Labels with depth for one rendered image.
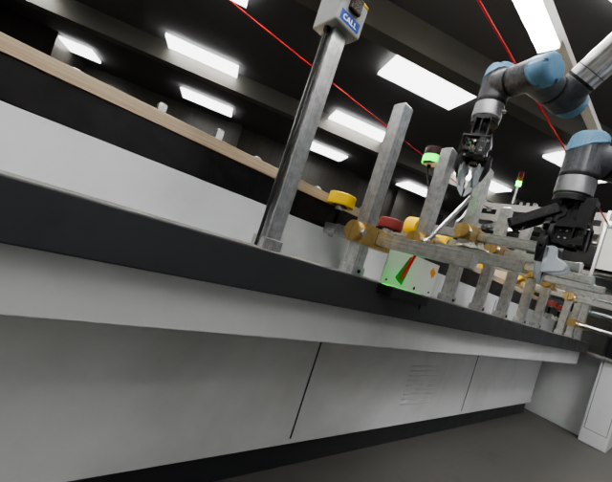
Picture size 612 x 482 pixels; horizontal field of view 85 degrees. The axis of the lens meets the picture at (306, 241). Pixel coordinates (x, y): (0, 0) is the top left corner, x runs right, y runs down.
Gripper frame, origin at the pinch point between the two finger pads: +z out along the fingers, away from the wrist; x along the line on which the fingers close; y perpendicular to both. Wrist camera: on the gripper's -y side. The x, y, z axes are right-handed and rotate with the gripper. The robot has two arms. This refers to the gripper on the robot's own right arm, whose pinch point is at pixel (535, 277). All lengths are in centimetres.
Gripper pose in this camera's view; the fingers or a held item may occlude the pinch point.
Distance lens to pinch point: 95.6
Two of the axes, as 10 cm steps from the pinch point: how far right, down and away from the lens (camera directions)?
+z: -3.1, 9.5, -0.2
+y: 6.1, 1.8, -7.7
